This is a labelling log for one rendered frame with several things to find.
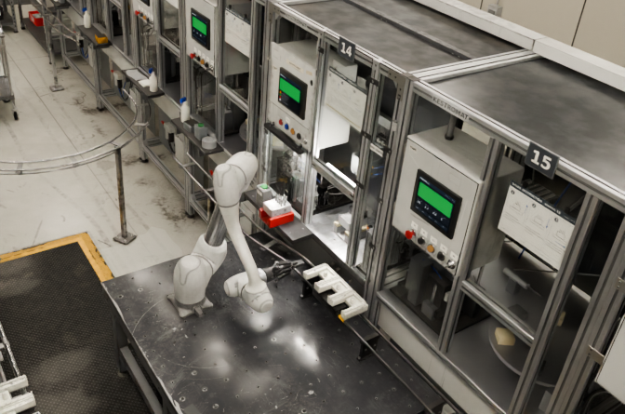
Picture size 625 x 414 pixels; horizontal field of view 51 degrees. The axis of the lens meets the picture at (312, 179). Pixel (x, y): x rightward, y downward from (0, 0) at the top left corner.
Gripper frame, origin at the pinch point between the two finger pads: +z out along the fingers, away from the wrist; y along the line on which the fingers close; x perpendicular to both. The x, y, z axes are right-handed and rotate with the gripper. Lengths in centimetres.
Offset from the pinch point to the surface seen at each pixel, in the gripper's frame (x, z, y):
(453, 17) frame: 17, 99, 115
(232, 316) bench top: -0.1, -37.1, -19.8
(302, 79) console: 36, 20, 86
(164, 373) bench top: -17, -82, -20
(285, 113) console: 50, 20, 61
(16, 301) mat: 140, -118, -87
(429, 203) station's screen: -64, 17, 72
